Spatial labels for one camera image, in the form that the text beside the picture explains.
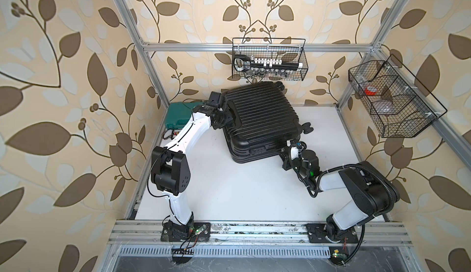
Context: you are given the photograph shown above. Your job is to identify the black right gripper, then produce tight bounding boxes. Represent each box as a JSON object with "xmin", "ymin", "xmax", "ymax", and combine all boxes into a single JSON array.
[{"xmin": 279, "ymin": 150, "xmax": 309, "ymax": 179}]

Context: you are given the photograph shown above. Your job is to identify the black hard-shell suitcase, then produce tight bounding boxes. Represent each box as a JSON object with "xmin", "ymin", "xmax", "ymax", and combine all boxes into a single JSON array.
[{"xmin": 223, "ymin": 81, "xmax": 314, "ymax": 164}]

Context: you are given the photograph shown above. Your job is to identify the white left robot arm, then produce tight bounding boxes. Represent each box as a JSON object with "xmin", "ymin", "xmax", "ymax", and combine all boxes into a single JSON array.
[{"xmin": 150, "ymin": 92, "xmax": 233, "ymax": 238}]

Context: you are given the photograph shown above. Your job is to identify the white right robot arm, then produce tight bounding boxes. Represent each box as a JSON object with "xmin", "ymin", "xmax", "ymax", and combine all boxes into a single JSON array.
[{"xmin": 280, "ymin": 142, "xmax": 400, "ymax": 243}]

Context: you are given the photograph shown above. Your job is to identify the green plastic tool case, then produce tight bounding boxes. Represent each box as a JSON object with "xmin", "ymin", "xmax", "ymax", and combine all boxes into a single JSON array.
[{"xmin": 164, "ymin": 102, "xmax": 202, "ymax": 130}]

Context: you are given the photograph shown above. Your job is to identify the black screwdriver bit holder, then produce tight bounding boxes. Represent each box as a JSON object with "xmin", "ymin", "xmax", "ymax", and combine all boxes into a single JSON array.
[{"xmin": 161, "ymin": 129, "xmax": 180, "ymax": 140}]

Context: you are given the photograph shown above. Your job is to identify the red lid in basket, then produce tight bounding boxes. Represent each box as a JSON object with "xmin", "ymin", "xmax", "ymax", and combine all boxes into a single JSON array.
[{"xmin": 364, "ymin": 85, "xmax": 378, "ymax": 96}]

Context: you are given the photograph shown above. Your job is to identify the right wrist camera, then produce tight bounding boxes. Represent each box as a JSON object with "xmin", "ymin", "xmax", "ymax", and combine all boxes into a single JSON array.
[{"xmin": 289, "ymin": 142, "xmax": 307, "ymax": 160}]

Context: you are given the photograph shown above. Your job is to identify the black handled scissors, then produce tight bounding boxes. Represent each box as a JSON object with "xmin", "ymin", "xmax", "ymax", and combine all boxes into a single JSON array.
[{"xmin": 233, "ymin": 54, "xmax": 251, "ymax": 72}]

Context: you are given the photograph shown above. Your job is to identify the socket set rail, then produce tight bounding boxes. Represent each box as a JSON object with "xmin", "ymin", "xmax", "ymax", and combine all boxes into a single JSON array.
[{"xmin": 251, "ymin": 58, "xmax": 304, "ymax": 71}]

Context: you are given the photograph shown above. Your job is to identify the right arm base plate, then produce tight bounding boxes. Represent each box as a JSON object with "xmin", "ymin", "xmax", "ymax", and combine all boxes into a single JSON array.
[{"xmin": 305, "ymin": 223, "xmax": 359, "ymax": 244}]

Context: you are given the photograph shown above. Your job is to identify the back wall wire basket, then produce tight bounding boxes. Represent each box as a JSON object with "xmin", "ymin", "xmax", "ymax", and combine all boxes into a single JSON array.
[{"xmin": 231, "ymin": 37, "xmax": 309, "ymax": 83}]

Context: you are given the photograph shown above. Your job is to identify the wall wire basket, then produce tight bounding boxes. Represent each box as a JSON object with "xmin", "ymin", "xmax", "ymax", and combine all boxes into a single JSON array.
[
  {"xmin": 231, "ymin": 37, "xmax": 309, "ymax": 83},
  {"xmin": 348, "ymin": 54, "xmax": 448, "ymax": 138}
]

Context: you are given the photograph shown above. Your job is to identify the right wall wire basket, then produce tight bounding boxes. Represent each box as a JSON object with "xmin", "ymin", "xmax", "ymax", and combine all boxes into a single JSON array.
[{"xmin": 348, "ymin": 54, "xmax": 448, "ymax": 138}]

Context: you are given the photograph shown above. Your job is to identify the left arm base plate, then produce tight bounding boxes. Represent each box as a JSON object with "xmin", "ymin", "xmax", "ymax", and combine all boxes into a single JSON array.
[{"xmin": 161, "ymin": 220, "xmax": 212, "ymax": 243}]

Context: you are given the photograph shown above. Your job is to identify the aluminium frame rail front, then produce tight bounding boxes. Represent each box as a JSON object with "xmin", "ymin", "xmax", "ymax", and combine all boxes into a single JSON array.
[{"xmin": 108, "ymin": 220, "xmax": 412, "ymax": 259}]

